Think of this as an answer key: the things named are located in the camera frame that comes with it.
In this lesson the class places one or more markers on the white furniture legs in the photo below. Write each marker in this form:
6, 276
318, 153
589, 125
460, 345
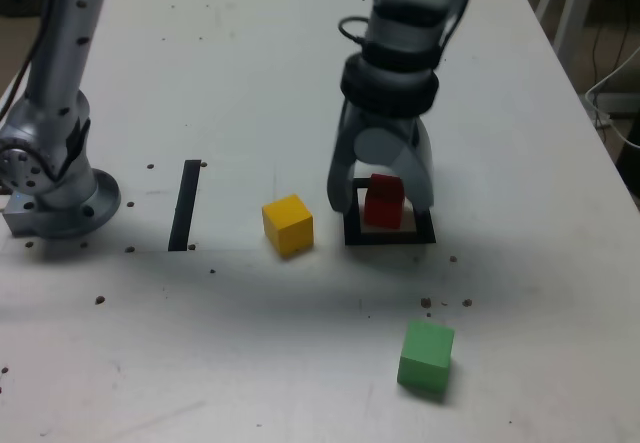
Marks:
570, 8

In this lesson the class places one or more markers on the red cube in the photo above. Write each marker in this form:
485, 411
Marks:
382, 208

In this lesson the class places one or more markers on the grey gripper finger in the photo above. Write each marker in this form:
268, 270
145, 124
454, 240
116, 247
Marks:
420, 178
340, 183

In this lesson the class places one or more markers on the yellow cube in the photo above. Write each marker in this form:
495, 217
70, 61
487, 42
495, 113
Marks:
287, 225

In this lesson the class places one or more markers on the black tape strip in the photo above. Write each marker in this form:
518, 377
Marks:
182, 213

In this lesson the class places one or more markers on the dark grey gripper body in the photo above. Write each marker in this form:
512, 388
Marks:
385, 120

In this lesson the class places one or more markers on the green cube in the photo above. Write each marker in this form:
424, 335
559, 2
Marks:
425, 358

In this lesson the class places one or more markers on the black tape square outline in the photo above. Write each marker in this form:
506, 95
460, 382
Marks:
390, 239

